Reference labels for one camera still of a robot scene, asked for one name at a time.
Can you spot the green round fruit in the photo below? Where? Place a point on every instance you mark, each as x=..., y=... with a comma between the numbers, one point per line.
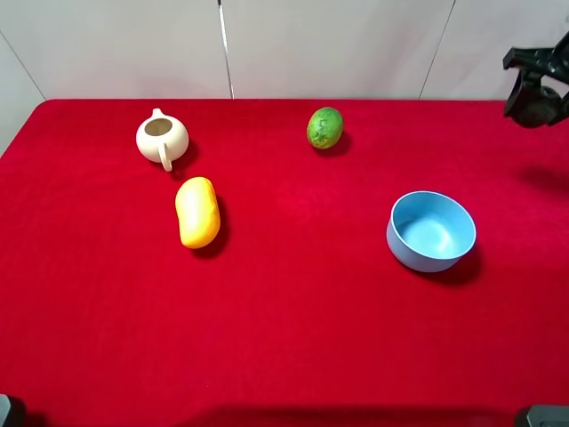
x=325, y=128

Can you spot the dark purple round fruit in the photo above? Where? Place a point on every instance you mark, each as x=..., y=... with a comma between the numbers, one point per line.
x=541, y=107

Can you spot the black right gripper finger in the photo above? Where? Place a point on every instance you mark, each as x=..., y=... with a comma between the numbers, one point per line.
x=562, y=111

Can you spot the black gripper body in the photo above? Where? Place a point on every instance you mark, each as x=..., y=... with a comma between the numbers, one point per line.
x=533, y=64

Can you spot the red tablecloth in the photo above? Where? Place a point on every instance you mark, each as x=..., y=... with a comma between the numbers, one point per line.
x=297, y=313

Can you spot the black object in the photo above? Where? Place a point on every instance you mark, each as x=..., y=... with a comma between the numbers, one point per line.
x=543, y=416
x=12, y=411

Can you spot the black object bottom right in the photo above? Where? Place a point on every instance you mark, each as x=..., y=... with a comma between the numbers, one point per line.
x=543, y=416

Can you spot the black object bottom left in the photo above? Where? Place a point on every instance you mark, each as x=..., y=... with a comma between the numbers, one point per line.
x=12, y=411

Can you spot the light blue bowl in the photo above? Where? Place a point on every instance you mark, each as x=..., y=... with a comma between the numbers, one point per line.
x=429, y=232

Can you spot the cream ceramic teapot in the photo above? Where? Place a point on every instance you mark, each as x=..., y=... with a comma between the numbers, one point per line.
x=162, y=139

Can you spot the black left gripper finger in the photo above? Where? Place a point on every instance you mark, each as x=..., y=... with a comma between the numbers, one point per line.
x=516, y=102

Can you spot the yellow mango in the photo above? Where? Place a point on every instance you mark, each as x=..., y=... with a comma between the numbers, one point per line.
x=198, y=212

